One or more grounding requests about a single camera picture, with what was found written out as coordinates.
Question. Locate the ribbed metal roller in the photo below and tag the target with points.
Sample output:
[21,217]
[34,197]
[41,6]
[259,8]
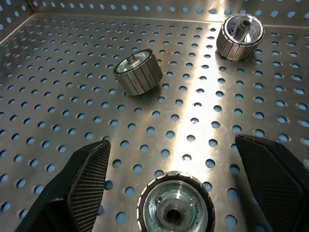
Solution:
[175,205]
[240,39]
[138,73]

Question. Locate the perforated steel tray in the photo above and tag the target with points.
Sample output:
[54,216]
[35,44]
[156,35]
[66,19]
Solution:
[72,101]

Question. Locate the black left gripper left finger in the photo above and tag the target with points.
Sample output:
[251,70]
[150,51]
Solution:
[79,191]

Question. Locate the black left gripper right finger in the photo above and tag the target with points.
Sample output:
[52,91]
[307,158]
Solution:
[277,176]

